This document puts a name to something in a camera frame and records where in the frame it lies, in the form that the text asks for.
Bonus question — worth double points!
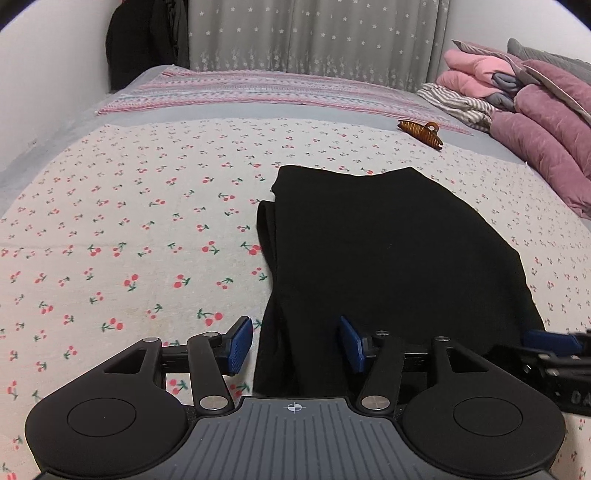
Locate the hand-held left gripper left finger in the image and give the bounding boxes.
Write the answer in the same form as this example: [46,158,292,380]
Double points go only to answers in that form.
[99,316,254,416]

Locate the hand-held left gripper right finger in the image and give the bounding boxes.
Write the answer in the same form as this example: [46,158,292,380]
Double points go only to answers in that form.
[339,316,493,416]

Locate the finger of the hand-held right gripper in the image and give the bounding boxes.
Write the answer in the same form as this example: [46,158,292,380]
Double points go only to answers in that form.
[523,329,591,356]

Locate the black pants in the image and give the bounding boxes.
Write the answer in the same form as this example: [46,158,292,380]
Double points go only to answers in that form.
[253,165,546,398]

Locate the cherry-print bed sheet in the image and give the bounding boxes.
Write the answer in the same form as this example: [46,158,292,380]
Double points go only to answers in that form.
[0,117,591,480]

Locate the mauve folded quilt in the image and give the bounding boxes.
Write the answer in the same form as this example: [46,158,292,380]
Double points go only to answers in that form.
[489,59,591,217]

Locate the brown hair claw clip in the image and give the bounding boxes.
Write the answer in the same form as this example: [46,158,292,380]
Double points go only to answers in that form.
[398,120,443,150]

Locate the grey white striped cloth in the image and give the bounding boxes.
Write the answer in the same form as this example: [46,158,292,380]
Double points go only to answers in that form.
[417,82,498,133]

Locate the pink striped blanket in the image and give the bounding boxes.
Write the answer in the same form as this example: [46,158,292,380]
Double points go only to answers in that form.
[95,65,474,137]

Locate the grey folded garment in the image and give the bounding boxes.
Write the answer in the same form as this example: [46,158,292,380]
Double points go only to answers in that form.
[491,71,519,110]

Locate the pink folded garment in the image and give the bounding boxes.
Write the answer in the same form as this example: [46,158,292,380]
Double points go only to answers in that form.
[436,48,523,100]

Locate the grey quilted blanket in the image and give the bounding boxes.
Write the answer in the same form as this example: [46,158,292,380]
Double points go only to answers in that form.
[506,38,591,71]

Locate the grey star-print curtain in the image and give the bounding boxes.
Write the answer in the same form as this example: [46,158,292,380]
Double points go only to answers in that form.
[187,0,451,91]

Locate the hanging dark clothes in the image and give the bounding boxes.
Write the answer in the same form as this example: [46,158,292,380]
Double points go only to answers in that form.
[105,0,190,91]

